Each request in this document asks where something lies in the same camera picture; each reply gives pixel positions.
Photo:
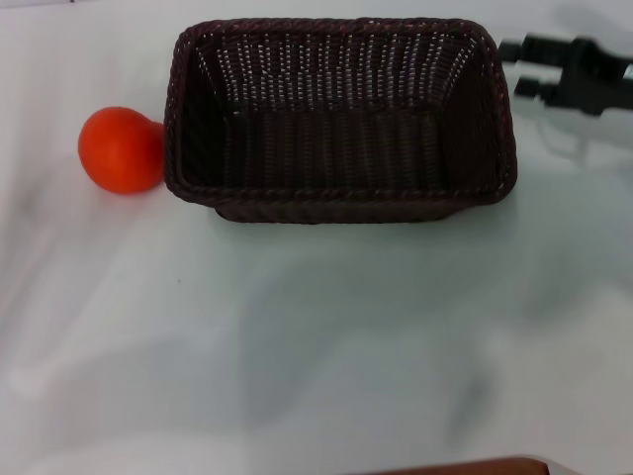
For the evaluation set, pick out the orange toy pear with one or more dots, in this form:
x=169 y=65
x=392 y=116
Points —
x=118 y=151

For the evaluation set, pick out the black woven plastic basket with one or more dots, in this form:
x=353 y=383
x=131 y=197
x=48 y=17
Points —
x=341 y=148

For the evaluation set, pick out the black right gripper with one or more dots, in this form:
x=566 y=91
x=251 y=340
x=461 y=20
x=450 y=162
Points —
x=598 y=79

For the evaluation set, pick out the brown wooden edge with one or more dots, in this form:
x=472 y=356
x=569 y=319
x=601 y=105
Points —
x=465 y=467

